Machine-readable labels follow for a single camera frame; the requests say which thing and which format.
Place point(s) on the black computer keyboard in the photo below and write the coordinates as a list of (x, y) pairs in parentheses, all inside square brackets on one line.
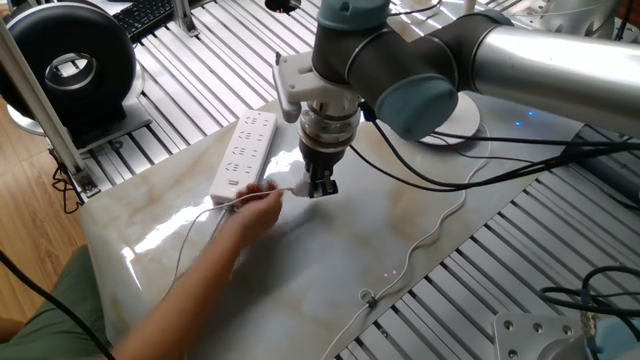
[(145, 17)]

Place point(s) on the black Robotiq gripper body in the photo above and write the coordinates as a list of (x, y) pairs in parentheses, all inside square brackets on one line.
[(320, 157)]

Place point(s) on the white power adapter plug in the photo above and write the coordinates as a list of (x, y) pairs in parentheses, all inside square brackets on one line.
[(301, 187)]

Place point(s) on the short aluminium upright bracket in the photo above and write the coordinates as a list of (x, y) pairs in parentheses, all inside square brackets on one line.
[(186, 17)]

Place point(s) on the aluminium frame post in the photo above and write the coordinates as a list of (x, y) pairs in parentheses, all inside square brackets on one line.
[(40, 105)]

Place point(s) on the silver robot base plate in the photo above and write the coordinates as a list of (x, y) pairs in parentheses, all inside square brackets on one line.
[(530, 335)]

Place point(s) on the grey blue UR5 robot arm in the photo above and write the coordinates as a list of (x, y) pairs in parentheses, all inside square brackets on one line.
[(400, 55)]

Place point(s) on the person's bare forearm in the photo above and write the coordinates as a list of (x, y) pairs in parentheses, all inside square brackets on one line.
[(185, 300)]

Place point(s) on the white marble pattern slab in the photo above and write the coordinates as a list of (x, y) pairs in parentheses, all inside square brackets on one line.
[(325, 260)]

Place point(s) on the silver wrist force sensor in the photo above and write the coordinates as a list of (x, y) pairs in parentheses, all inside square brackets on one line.
[(327, 127)]

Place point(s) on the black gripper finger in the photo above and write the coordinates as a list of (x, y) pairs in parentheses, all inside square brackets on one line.
[(330, 187), (314, 185)]

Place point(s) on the white power strip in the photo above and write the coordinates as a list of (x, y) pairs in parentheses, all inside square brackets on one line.
[(245, 150)]

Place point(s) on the person's bare hand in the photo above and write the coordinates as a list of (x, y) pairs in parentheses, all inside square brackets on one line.
[(260, 212)]

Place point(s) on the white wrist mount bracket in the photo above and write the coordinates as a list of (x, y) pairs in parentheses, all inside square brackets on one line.
[(305, 82)]

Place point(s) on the person's green garment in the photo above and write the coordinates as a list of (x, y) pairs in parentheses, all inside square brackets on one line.
[(75, 280)]

